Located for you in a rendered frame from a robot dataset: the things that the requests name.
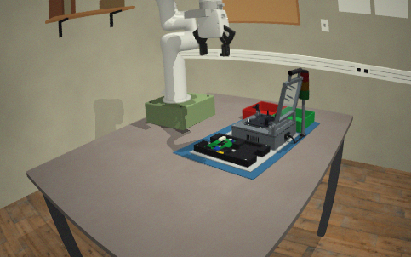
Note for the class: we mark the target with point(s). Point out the green bin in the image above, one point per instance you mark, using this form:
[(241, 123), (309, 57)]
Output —
[(309, 118)]

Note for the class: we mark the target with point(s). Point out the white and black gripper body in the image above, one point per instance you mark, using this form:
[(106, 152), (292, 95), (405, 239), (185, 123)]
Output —
[(208, 27)]

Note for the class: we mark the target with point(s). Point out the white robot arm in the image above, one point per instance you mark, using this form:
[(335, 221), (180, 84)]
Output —
[(175, 42)]

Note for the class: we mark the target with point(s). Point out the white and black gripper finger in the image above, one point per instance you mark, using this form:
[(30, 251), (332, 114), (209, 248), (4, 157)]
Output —
[(203, 48), (225, 47)]

